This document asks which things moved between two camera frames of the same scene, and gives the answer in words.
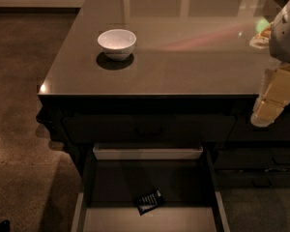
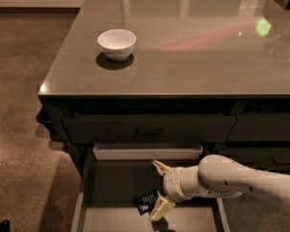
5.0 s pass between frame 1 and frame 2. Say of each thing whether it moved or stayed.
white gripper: moved
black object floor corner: stayed
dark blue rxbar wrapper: stayed
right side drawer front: stayed
